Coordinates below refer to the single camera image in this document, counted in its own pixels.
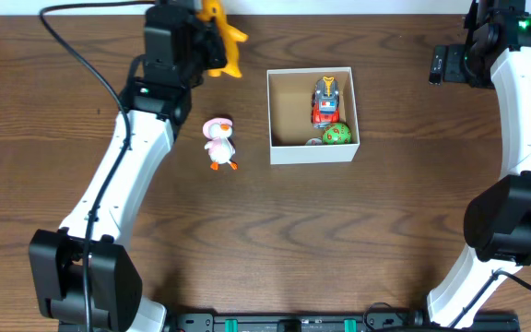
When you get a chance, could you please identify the yellow duck toy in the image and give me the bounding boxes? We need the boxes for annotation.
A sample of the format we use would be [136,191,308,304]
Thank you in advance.
[196,0,248,78]

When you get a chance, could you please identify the white duck toy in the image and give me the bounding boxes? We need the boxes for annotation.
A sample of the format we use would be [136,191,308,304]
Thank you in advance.
[202,118,239,171]

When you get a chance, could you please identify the red toy truck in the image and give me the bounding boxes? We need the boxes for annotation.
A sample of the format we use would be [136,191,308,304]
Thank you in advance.
[311,77,340,128]

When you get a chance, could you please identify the green ball with red symbols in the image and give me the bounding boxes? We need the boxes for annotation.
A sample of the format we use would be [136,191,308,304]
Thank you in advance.
[321,123,352,145]

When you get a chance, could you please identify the wooden rattle drum toy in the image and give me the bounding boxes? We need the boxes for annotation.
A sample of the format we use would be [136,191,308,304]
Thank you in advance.
[305,137,323,146]

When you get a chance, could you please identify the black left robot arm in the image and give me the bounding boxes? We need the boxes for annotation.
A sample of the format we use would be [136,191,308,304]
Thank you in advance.
[29,1,239,331]

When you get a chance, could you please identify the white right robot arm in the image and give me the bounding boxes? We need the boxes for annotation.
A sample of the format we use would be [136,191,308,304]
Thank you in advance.
[424,1,531,330]

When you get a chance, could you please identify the white cardboard box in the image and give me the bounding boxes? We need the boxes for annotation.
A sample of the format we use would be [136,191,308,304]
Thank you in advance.
[266,67,360,165]

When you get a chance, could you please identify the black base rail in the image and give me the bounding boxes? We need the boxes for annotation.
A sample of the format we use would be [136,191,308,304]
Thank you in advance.
[57,311,521,332]

